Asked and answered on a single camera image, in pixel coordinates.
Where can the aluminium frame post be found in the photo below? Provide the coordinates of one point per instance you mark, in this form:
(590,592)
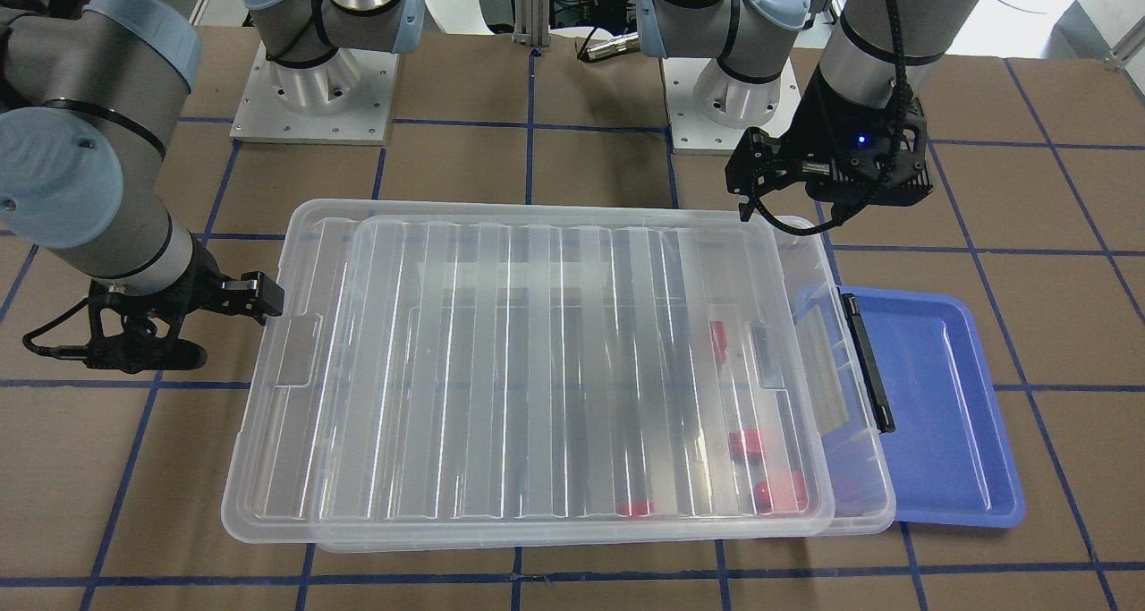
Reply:
(531,23)

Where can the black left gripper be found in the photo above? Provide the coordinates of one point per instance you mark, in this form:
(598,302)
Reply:
(819,128)

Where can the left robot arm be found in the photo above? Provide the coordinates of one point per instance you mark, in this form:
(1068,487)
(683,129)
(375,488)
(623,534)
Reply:
(880,53)

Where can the clear plastic box lid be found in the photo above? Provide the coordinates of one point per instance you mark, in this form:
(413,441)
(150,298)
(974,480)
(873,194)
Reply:
(267,493)

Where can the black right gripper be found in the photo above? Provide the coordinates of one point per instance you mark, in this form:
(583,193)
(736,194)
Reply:
(203,282)

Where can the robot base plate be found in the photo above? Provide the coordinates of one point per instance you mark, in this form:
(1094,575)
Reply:
(709,111)
(346,101)

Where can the black box latch handle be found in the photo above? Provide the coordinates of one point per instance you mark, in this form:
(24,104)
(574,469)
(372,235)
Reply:
(872,378)

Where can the clear plastic storage box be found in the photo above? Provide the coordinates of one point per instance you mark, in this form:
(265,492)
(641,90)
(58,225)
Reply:
(626,377)

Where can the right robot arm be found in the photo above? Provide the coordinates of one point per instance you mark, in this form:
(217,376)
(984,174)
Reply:
(90,106)

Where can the blue plastic tray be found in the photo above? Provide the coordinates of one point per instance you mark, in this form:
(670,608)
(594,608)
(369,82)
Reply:
(950,460)

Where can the red block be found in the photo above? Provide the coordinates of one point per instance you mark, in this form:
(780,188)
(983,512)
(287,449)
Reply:
(636,509)
(782,494)
(720,343)
(746,445)

